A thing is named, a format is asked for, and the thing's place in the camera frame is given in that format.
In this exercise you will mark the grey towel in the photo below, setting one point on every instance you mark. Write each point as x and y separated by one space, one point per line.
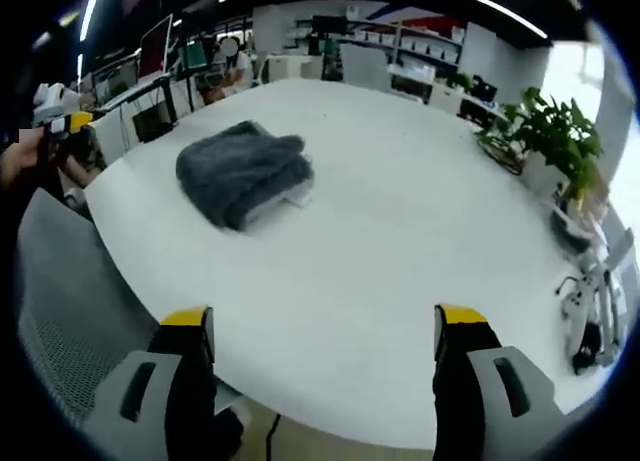
240 171

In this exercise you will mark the desk with black legs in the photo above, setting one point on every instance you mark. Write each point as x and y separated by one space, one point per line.
150 88

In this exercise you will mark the computer monitor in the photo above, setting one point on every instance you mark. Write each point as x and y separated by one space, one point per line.
156 48

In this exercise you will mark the grey mesh office chair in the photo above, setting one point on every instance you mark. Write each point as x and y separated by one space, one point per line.
70 301

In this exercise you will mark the green board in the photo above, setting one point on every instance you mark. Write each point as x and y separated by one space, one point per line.
196 54

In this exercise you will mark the green potted plant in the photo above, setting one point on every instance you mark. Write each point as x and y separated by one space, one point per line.
555 131

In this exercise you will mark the white panel chair back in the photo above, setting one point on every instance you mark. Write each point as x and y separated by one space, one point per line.
365 66

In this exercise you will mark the storage shelf with white bins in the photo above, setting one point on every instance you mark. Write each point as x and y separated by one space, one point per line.
415 41

